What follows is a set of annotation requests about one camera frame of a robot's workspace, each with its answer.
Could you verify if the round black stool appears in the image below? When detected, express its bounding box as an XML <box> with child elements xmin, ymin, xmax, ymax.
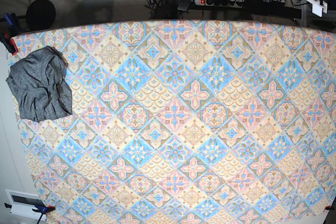
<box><xmin>26</xmin><ymin>0</ymin><xmax>56</xmax><ymax>31</ymax></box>

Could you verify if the red clamp bottom right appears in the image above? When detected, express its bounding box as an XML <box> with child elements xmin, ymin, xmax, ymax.
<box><xmin>324</xmin><ymin>206</ymin><xmax>335</xmax><ymax>211</ymax></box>

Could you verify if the white power strip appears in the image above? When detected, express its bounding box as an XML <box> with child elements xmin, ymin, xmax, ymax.
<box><xmin>194</xmin><ymin>0</ymin><xmax>245</xmax><ymax>8</ymax></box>

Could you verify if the grey t-shirt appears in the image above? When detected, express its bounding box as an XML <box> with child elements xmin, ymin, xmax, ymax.
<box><xmin>6</xmin><ymin>46</ymin><xmax>72</xmax><ymax>122</ymax></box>

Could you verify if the blue clamp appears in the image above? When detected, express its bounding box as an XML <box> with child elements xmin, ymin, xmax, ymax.
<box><xmin>4</xmin><ymin>13</ymin><xmax>20</xmax><ymax>34</ymax></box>

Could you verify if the white wall box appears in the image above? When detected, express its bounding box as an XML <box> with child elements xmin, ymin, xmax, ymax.
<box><xmin>5</xmin><ymin>189</ymin><xmax>44</xmax><ymax>220</ymax></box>

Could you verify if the patterned tablecloth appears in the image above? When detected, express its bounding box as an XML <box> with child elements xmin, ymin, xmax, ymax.
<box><xmin>8</xmin><ymin>20</ymin><xmax>335</xmax><ymax>223</ymax></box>

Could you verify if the red black clamp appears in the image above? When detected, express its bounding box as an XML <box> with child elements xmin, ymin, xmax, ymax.
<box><xmin>0</xmin><ymin>32</ymin><xmax>18</xmax><ymax>55</ymax></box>

